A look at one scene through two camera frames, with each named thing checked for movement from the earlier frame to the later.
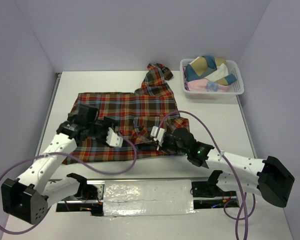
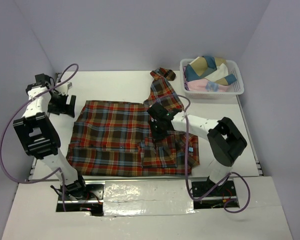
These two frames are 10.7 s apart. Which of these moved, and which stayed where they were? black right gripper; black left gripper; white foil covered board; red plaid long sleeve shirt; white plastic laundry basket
Moved: black left gripper; black right gripper; red plaid long sleeve shirt
Stayed: white plastic laundry basket; white foil covered board
